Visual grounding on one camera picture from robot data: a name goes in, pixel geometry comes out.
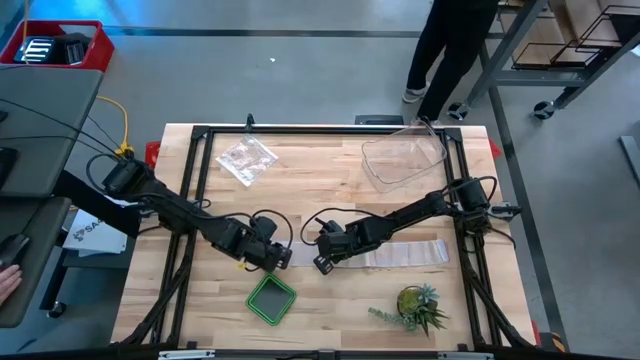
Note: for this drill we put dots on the silver bracket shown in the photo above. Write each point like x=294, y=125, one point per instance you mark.
x=465, y=356
x=187, y=355

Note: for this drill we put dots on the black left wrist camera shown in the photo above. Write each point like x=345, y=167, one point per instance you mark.
x=265, y=227

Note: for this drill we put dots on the artificial succulent plant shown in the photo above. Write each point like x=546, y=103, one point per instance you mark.
x=412, y=302

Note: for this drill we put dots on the person's hand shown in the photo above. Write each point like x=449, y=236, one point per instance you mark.
x=9, y=282

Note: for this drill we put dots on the black metal table frame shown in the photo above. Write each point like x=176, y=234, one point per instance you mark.
x=325, y=130

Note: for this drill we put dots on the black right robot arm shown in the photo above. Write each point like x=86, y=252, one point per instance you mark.
x=415, y=210

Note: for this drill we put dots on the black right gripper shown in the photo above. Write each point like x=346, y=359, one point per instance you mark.
x=340, y=245

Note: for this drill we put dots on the person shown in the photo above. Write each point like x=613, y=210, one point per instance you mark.
x=450, y=40

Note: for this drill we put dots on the clear plastic bag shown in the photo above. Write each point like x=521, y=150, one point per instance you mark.
x=247, y=160

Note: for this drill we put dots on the green black square tray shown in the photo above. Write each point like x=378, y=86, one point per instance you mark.
x=271, y=300

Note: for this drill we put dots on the black computer mouse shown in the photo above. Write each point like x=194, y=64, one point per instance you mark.
x=12, y=247

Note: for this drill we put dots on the grey box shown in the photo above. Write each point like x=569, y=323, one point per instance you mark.
x=378, y=120

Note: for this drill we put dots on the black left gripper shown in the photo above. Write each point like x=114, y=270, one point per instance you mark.
x=265, y=255

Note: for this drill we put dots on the black clip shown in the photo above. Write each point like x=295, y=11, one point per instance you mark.
x=249, y=122

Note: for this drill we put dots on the grey desk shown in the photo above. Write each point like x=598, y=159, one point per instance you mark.
x=45, y=125
x=30, y=290

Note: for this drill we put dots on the clear plastic bin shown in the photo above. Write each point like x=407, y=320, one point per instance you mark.
x=400, y=160

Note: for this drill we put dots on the grey metal cart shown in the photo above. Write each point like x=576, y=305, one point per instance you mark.
x=540, y=77

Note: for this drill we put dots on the black striped device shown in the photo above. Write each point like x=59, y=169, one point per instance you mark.
x=37, y=50

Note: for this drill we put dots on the red plastic crate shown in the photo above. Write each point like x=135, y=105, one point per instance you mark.
x=102, y=50

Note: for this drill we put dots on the white printed paper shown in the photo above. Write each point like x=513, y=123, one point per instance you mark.
x=100, y=240

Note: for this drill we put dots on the red table clamp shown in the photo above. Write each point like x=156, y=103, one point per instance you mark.
x=495, y=149
x=151, y=155

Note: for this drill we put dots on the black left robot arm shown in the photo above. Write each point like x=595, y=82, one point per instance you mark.
x=175, y=212

